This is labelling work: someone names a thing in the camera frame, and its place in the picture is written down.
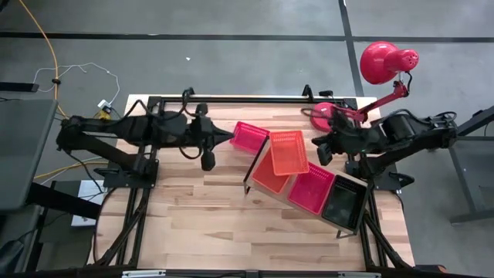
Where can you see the orange plastic basket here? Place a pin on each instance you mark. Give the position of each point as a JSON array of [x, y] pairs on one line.
[[288, 154], [268, 178]]

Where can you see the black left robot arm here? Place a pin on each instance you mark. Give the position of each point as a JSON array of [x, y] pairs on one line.
[[116, 129]]

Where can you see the grey desk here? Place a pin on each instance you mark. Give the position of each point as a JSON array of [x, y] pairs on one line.
[[23, 154]]

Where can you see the wooden shelf with black legs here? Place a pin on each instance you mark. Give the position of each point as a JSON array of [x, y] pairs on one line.
[[283, 199]]

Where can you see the black plastic basket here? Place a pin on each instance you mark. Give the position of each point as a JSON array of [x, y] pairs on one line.
[[343, 202]]

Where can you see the silver metal bracket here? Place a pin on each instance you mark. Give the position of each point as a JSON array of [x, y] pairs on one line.
[[144, 273]]

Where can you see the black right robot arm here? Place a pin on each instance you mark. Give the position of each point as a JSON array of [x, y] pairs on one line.
[[417, 135]]

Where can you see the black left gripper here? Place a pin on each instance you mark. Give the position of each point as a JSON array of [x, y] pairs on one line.
[[200, 133]]

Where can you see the white power adapter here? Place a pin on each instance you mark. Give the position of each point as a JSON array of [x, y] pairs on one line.
[[103, 104]]

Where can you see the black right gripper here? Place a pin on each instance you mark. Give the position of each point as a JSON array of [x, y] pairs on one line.
[[347, 139]]

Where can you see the dark side table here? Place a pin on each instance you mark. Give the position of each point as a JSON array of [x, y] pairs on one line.
[[472, 170]]

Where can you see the red desk lamp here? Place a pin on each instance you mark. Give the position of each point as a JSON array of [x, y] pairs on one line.
[[382, 62]]

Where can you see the black desk crossbar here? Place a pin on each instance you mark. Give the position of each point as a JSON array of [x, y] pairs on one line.
[[65, 201]]

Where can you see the pink plastic basket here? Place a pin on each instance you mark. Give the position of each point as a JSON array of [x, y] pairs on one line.
[[310, 189], [247, 136]]

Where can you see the white paper box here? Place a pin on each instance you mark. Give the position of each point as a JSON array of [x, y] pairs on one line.
[[88, 193]]

